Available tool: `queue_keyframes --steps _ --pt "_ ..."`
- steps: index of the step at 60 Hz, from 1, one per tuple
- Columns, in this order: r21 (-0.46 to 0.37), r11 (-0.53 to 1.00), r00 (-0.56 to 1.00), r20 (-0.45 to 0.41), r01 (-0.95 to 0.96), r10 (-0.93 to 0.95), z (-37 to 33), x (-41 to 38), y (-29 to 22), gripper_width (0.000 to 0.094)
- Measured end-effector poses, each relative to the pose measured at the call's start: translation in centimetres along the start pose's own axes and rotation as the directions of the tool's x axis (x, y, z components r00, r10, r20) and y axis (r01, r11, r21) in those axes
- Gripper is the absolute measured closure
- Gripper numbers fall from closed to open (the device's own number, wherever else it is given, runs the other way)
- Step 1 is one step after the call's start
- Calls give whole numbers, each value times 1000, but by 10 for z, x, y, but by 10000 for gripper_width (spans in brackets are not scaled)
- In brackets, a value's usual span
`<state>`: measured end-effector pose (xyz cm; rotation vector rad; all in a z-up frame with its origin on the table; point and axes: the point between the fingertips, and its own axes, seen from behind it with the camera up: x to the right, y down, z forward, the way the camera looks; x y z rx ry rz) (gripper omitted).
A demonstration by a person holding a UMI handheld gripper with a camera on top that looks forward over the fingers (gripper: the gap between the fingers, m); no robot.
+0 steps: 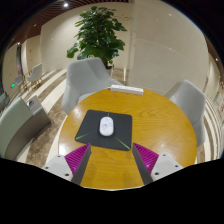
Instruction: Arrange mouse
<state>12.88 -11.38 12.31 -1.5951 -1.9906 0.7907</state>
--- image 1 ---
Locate grey-green sofa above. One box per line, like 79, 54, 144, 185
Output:
0, 97, 34, 161

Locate grey armchair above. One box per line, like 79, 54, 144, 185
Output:
164, 79, 207, 148
61, 57, 123, 115

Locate black mouse pad green lines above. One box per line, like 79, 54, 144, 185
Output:
74, 109, 133, 152

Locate small light grey chair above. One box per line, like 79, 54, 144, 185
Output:
25, 63, 44, 88
13, 73, 28, 93

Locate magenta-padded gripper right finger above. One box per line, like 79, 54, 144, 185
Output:
131, 142, 184, 186

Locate potted green leafy plant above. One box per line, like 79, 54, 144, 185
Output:
66, 5, 128, 69

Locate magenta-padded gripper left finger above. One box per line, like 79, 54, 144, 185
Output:
41, 142, 92, 186

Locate white printed computer mouse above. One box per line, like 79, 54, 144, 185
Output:
98, 116, 115, 137

